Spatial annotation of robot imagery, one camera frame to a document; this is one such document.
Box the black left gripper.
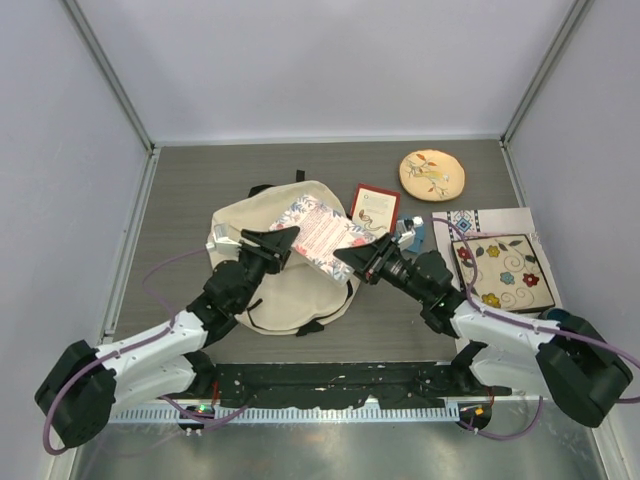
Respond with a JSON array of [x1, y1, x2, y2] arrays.
[[235, 226, 298, 313]]

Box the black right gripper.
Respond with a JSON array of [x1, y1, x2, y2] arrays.
[[335, 232, 431, 304]]

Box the floral cover notebook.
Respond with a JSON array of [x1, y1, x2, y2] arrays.
[[269, 194, 376, 285]]

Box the red bordered book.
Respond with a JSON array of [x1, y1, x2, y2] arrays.
[[351, 183, 401, 236]]

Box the cream canvas backpack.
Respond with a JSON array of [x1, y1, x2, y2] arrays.
[[209, 170, 360, 336]]

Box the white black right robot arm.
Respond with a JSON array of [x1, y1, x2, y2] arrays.
[[334, 235, 633, 428]]

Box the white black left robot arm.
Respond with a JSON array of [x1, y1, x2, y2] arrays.
[[34, 224, 300, 456]]

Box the small blue wallet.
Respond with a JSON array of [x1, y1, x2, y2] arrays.
[[402, 216, 425, 253]]

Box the patterned white placemat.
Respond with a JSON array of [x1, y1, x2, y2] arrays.
[[433, 208, 561, 317]]

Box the round bird pattern plate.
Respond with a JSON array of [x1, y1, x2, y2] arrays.
[[399, 149, 466, 202]]

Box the square flower pattern plate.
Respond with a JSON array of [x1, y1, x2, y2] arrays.
[[452, 234, 555, 313]]

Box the blue ceramic mug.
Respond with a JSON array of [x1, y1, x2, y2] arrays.
[[538, 308, 571, 322]]

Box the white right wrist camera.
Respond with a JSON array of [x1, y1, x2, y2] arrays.
[[395, 216, 423, 250]]

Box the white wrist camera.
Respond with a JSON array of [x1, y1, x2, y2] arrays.
[[395, 216, 423, 250], [205, 223, 240, 256]]

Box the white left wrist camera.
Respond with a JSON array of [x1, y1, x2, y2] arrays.
[[205, 223, 240, 256]]

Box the black mounting base plate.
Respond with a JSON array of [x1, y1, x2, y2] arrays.
[[170, 362, 512, 410]]

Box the white slotted cable duct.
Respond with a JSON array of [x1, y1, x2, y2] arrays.
[[110, 400, 460, 426]]

